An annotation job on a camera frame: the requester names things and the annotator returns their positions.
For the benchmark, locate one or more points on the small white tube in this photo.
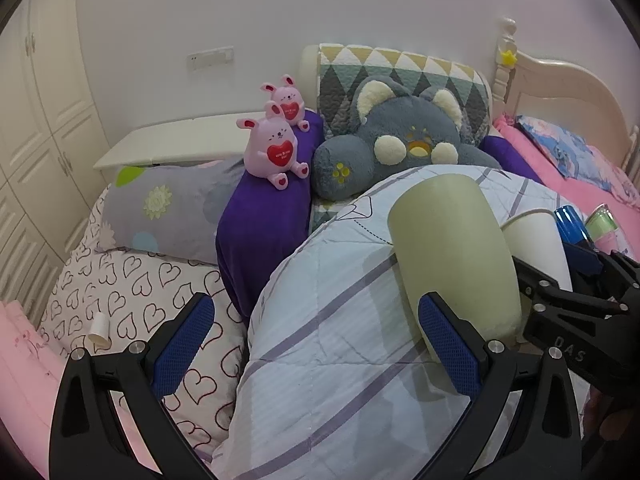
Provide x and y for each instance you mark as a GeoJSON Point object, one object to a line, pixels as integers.
{"type": "Point", "coordinates": [99, 331]}

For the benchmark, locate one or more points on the pink bunny toy front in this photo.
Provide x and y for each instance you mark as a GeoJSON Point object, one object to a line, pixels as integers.
{"type": "Point", "coordinates": [271, 149]}

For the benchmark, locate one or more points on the pink cup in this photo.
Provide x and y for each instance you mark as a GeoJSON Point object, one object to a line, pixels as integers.
{"type": "Point", "coordinates": [614, 241]}

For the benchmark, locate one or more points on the right hand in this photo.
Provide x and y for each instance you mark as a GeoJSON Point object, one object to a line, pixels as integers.
{"type": "Point", "coordinates": [601, 419]}

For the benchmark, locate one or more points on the pale green cup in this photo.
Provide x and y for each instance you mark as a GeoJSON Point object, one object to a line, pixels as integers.
{"type": "Point", "coordinates": [447, 240]}

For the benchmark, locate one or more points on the cream small headboard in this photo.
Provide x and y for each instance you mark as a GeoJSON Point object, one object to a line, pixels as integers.
{"type": "Point", "coordinates": [307, 78]}

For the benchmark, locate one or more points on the white paper cup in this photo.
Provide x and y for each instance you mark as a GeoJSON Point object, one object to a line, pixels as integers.
{"type": "Point", "coordinates": [533, 237]}

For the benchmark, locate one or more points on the cream wardrobe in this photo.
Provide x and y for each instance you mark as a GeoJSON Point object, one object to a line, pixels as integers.
{"type": "Point", "coordinates": [51, 138]}

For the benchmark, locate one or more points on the diamond pattern cushion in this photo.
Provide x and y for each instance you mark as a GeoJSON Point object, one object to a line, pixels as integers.
{"type": "Point", "coordinates": [343, 68]}

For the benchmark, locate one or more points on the heart pattern sheet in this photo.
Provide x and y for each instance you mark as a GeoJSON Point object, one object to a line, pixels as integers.
{"type": "Point", "coordinates": [138, 292]}

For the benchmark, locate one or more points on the grey plush cat pillow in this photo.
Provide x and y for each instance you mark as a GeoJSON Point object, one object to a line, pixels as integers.
{"type": "Point", "coordinates": [392, 130]}

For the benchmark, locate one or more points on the pink cartoon pillow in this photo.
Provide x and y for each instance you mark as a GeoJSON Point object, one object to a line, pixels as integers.
{"type": "Point", "coordinates": [611, 179]}

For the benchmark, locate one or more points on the wall switch panel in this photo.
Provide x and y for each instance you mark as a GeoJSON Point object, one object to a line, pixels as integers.
{"type": "Point", "coordinates": [210, 58]}

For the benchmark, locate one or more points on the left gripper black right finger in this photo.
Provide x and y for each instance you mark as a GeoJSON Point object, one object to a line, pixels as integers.
{"type": "Point", "coordinates": [543, 439]}

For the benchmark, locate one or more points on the pink sheet left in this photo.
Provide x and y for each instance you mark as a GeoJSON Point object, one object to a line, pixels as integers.
{"type": "Point", "coordinates": [30, 376]}

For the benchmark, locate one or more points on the blue cartoon pillow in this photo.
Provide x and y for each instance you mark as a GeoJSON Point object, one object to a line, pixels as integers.
{"type": "Point", "coordinates": [566, 151]}

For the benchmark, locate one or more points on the cream bed headboard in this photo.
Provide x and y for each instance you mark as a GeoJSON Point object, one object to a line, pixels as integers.
{"type": "Point", "coordinates": [567, 95]}

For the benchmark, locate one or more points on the purple blanket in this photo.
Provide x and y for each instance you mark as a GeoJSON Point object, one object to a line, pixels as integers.
{"type": "Point", "coordinates": [261, 226]}

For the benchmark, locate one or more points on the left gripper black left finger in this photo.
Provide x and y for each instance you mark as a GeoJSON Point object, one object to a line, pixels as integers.
{"type": "Point", "coordinates": [109, 420]}

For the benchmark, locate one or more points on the pink bunny toy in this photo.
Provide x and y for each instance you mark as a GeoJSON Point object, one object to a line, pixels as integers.
{"type": "Point", "coordinates": [271, 149]}
{"type": "Point", "coordinates": [290, 100]}

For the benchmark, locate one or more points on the pink bunny toy rear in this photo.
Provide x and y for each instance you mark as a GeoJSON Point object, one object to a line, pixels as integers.
{"type": "Point", "coordinates": [290, 100]}

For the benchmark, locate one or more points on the white striped quilt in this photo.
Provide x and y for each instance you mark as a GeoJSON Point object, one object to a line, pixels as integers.
{"type": "Point", "coordinates": [339, 383]}

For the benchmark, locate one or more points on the white bedside table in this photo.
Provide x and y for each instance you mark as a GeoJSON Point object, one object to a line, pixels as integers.
{"type": "Point", "coordinates": [189, 140]}

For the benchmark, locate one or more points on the grey dotted pillow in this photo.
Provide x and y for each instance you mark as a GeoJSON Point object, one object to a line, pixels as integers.
{"type": "Point", "coordinates": [169, 210]}

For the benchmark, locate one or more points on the pink blanket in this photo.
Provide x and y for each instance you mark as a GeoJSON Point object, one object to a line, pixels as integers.
{"type": "Point", "coordinates": [517, 154]}

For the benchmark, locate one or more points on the yellow star ornament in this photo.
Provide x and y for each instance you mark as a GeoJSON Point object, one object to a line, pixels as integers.
{"type": "Point", "coordinates": [508, 58]}

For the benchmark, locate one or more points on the blue steel thermos cup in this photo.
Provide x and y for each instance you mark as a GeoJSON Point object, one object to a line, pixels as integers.
{"type": "Point", "coordinates": [571, 228]}

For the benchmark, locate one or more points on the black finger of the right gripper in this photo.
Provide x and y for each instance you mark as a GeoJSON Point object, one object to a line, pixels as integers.
{"type": "Point", "coordinates": [602, 275]}
{"type": "Point", "coordinates": [544, 291]}

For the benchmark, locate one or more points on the pink green tumbler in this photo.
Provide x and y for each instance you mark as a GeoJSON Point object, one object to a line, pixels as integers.
{"type": "Point", "coordinates": [601, 222]}

